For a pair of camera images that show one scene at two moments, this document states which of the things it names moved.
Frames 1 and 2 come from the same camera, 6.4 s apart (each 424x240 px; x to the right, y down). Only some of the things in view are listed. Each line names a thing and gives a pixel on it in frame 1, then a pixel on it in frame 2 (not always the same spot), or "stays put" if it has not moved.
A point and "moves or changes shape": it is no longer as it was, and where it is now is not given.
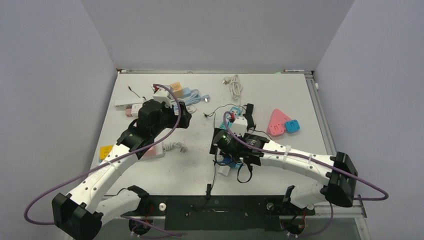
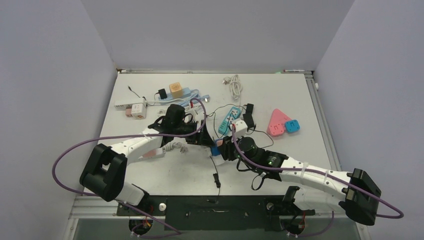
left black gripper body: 168,119 -> 191,127
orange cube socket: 177,89 stays put
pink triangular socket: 276,124 stays put
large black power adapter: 248,116 stays put
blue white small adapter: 226,164 moves or changes shape
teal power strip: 233,111 stays put
